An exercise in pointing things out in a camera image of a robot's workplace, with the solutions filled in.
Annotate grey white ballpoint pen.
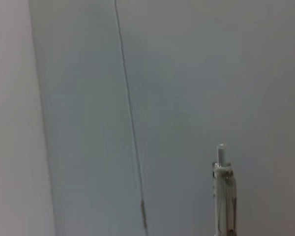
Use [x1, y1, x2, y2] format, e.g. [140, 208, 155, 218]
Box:
[212, 143, 237, 236]

